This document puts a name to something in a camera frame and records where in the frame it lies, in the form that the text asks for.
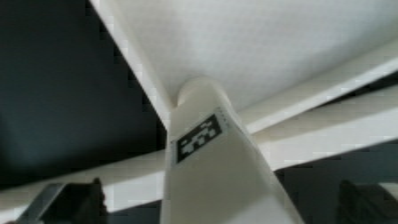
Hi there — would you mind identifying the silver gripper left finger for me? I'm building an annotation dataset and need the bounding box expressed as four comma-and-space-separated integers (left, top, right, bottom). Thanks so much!
16, 183, 66, 224

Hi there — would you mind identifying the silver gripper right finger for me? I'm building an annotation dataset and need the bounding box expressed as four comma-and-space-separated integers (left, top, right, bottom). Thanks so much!
379, 182, 398, 202

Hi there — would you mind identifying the white desk leg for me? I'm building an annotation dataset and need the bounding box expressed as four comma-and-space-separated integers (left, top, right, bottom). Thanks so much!
160, 77, 304, 224

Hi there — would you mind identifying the white desk top tray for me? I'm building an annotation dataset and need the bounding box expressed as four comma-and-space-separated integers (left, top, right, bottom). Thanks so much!
89, 0, 398, 131

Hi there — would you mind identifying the white L-shaped fence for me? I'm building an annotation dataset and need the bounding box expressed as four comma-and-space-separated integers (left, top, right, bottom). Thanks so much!
0, 83, 398, 221

